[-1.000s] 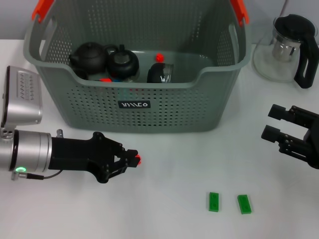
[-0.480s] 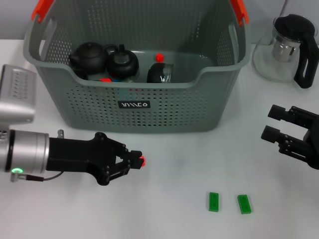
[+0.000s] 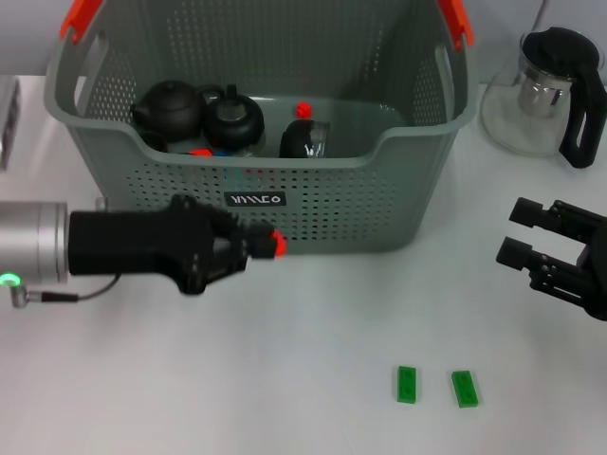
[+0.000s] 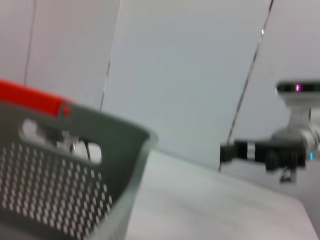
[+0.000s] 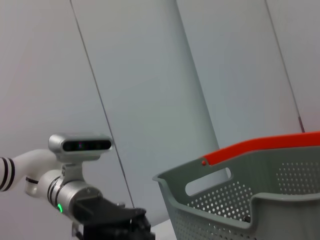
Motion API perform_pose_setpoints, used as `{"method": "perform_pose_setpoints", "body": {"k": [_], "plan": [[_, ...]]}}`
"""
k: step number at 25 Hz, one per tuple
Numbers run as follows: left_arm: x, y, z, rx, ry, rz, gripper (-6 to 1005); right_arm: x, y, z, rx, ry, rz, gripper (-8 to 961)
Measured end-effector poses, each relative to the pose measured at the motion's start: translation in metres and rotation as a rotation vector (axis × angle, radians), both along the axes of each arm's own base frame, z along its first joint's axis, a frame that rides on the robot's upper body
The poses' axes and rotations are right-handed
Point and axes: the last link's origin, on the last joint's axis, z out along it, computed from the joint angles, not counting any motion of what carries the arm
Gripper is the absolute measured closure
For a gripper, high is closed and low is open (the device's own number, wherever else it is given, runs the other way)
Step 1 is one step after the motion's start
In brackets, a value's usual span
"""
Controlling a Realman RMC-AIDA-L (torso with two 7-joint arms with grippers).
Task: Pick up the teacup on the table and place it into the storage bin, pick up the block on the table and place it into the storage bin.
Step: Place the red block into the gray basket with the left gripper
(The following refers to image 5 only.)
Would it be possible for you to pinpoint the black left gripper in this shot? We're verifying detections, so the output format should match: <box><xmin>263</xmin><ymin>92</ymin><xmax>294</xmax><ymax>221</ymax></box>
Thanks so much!
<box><xmin>73</xmin><ymin>193</ymin><xmax>157</xmax><ymax>240</ymax></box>

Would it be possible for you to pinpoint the gray perforated storage bin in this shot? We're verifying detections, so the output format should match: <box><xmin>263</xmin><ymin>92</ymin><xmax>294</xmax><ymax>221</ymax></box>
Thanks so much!
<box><xmin>152</xmin><ymin>146</ymin><xmax>320</xmax><ymax>240</ymax></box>

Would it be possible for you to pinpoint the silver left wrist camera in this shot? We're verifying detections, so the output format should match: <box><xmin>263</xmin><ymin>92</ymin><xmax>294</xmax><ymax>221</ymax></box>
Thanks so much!
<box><xmin>48</xmin><ymin>132</ymin><xmax>113</xmax><ymax>163</ymax></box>

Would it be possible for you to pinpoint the orange bin handle clip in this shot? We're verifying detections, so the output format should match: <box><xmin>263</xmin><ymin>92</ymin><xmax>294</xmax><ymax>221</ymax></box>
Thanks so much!
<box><xmin>201</xmin><ymin>131</ymin><xmax>320</xmax><ymax>167</ymax></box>

